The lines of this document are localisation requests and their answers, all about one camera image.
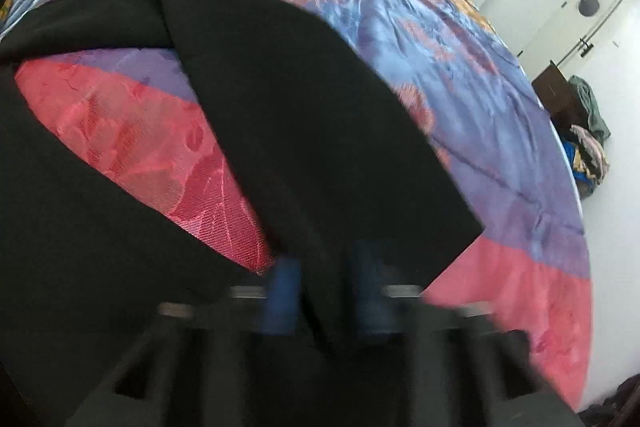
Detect white door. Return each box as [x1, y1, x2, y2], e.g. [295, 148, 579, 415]
[518, 0, 623, 81]

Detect black pants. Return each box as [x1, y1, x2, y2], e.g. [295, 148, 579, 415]
[1, 0, 483, 426]

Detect dark wooden side cabinet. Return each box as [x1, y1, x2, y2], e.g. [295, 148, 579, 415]
[533, 62, 586, 129]

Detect pile of clothes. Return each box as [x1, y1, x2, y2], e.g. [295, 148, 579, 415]
[559, 76, 611, 199]

